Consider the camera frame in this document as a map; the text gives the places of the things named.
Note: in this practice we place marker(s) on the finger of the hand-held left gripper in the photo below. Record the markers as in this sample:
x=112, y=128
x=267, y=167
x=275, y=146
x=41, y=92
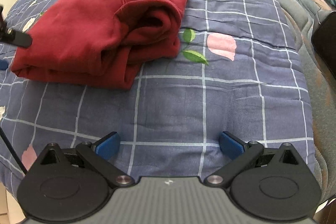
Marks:
x=21, y=39
x=2, y=64

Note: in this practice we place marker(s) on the grey brown quilted bedspread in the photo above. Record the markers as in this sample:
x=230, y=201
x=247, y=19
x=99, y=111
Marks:
x=309, y=77

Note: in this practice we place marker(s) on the dark red sweater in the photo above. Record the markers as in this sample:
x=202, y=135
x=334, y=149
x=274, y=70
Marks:
x=105, y=19

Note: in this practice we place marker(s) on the dark brown cushion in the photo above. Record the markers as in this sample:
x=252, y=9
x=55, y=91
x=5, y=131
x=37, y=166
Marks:
x=325, y=40

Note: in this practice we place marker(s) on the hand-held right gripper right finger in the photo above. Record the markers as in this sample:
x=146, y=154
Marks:
x=231, y=145

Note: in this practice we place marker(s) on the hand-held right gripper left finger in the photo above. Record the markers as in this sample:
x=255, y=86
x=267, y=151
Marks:
x=108, y=145

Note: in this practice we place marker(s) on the blue plaid floral blanket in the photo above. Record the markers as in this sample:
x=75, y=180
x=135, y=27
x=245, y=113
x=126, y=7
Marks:
x=197, y=98

